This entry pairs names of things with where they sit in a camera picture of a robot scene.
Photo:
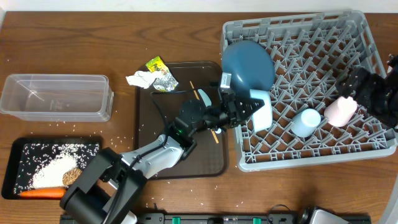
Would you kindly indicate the grey plastic dishwasher rack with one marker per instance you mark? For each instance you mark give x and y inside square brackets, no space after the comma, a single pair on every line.
[310,51]

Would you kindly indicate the light blue plastic cup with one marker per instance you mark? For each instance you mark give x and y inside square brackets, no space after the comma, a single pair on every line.
[305,123]

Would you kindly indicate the orange carrot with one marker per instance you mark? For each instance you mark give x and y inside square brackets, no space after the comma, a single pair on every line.
[48,193]

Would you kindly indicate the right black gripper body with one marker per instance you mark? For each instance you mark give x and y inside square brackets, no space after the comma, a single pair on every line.
[375,95]

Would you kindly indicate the white rice pile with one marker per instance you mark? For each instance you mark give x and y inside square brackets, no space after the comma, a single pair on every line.
[51,175]

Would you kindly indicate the light blue plastic knife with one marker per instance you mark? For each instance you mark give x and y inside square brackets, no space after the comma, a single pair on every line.
[205,96]

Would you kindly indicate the clear plastic bin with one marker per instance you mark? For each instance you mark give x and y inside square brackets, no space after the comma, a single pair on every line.
[57,97]

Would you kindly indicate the pink plastic cup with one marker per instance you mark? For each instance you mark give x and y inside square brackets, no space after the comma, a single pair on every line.
[340,111]

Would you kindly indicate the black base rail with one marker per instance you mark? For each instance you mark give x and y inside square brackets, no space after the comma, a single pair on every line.
[159,218]

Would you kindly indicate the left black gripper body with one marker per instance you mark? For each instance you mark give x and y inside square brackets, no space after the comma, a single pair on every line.
[232,109]

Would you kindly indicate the yellow green snack wrapper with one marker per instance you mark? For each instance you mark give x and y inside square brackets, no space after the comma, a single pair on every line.
[157,64]

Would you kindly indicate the brown food scrap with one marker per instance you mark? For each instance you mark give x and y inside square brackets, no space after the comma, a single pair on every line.
[70,176]

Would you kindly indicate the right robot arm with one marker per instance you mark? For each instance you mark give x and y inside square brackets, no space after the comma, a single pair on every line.
[389,120]

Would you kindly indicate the light blue rice bowl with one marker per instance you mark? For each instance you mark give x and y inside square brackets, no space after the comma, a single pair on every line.
[262,118]

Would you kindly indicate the crumpled white paper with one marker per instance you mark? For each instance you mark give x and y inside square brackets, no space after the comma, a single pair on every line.
[143,79]

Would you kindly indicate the wooden chopstick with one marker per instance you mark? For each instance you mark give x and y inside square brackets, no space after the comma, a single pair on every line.
[198,98]

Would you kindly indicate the dark blue plate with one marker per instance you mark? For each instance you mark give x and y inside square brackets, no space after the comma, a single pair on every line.
[250,66]

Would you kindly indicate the foil wrapper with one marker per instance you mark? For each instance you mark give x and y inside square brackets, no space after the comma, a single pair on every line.
[165,83]

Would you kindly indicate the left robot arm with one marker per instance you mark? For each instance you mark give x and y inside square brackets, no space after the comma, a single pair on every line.
[110,184]

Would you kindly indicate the brown serving tray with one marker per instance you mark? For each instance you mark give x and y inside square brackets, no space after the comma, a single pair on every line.
[208,159]

